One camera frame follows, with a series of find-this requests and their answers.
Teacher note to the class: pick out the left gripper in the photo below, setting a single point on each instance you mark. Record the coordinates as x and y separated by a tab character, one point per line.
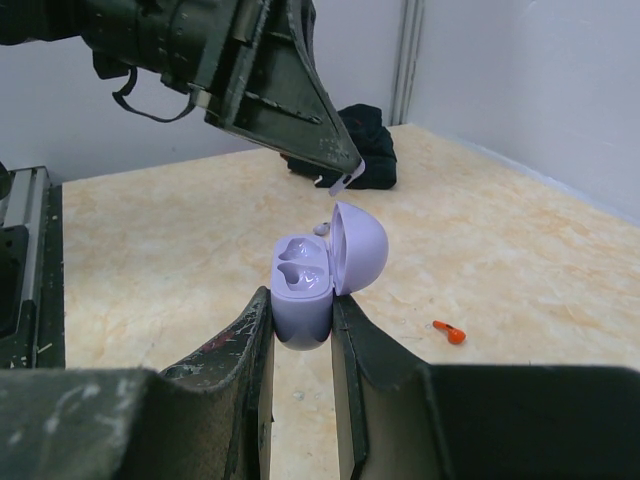
255	60

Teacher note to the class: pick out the purple earbud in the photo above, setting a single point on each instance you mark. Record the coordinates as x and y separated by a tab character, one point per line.
346	179
322	229

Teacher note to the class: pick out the purple earbud case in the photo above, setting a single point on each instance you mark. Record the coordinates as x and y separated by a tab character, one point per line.
308	272

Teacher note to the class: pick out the orange earbud right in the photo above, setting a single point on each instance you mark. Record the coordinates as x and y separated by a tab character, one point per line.
454	335

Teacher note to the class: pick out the black cloth pouch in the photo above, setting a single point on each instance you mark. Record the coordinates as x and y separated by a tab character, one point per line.
373	142

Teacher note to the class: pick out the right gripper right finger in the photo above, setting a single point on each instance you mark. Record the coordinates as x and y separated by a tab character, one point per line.
399	417

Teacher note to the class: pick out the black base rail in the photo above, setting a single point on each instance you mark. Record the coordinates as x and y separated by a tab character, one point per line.
32	270

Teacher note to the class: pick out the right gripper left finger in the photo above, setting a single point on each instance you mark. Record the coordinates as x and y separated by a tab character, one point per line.
208	416

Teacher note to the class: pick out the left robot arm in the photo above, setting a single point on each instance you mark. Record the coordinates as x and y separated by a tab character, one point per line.
26	21

